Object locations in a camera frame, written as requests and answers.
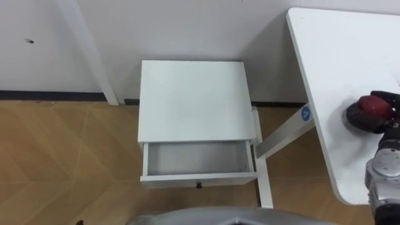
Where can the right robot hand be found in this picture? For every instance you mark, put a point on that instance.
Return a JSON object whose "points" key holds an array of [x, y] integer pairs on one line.
{"points": [[362, 120]]}

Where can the red apple soft toy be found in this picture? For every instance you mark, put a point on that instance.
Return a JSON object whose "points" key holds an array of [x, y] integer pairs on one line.
{"points": [[375, 107]]}

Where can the white desk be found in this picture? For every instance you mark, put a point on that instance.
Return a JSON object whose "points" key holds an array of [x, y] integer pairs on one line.
{"points": [[343, 62]]}

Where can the robot body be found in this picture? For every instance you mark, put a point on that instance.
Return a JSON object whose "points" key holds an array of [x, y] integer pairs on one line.
{"points": [[225, 217]]}

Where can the white bedside cabinet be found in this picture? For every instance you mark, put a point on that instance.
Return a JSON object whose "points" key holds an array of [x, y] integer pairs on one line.
{"points": [[195, 100]]}

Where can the open white cabinet drawer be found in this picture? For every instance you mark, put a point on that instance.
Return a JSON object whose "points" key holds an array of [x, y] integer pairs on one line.
{"points": [[197, 180]]}

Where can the white slanted wall post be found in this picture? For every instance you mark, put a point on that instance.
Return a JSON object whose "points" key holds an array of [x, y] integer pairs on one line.
{"points": [[89, 51]]}

